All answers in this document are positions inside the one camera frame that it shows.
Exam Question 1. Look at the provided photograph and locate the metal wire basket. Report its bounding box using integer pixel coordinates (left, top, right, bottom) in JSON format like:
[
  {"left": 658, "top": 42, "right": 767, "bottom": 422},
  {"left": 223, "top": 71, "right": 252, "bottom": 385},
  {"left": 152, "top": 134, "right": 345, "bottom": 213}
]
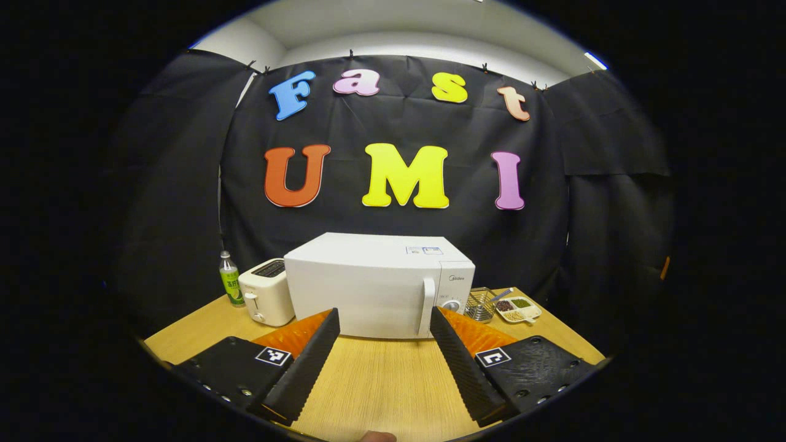
[{"left": 465, "top": 287, "right": 497, "bottom": 324}]

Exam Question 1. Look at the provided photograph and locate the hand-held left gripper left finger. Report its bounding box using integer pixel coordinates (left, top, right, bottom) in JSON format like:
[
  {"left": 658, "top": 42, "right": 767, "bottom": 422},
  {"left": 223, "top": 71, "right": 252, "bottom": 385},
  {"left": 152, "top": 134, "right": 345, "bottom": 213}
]
[{"left": 174, "top": 308, "right": 341, "bottom": 427}]

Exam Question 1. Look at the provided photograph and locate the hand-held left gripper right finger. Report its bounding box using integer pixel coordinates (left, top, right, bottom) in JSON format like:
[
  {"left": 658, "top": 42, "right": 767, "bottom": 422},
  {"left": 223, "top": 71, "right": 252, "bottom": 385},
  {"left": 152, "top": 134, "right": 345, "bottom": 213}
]
[{"left": 429, "top": 306, "right": 605, "bottom": 428}]

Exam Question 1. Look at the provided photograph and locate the white divided grain dish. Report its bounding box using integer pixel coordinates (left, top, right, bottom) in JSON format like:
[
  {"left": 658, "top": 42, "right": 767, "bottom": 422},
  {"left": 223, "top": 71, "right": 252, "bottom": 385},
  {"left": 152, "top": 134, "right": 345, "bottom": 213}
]
[{"left": 495, "top": 297, "right": 542, "bottom": 324}]

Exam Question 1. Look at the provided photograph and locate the black backdrop cloth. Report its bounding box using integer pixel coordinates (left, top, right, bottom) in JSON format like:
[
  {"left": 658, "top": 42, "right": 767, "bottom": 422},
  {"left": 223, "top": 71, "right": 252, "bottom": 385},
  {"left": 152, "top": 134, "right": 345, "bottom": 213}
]
[{"left": 107, "top": 49, "right": 675, "bottom": 338}]

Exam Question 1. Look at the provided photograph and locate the white microwave oven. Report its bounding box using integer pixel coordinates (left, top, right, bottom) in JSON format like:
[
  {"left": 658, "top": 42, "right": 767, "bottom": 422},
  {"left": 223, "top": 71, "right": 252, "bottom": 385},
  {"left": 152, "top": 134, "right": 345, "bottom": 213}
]
[{"left": 284, "top": 232, "right": 476, "bottom": 340}]

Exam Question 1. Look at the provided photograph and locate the white toaster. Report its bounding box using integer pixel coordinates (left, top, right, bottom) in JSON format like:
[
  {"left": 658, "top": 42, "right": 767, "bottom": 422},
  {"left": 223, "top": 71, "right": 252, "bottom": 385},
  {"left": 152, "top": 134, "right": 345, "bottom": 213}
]
[{"left": 238, "top": 258, "right": 295, "bottom": 327}]

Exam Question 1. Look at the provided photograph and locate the green label drink bottle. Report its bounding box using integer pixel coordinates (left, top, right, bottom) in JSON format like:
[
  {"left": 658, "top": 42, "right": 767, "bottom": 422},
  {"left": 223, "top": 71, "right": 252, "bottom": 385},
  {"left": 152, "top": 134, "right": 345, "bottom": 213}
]
[{"left": 219, "top": 250, "right": 245, "bottom": 307}]

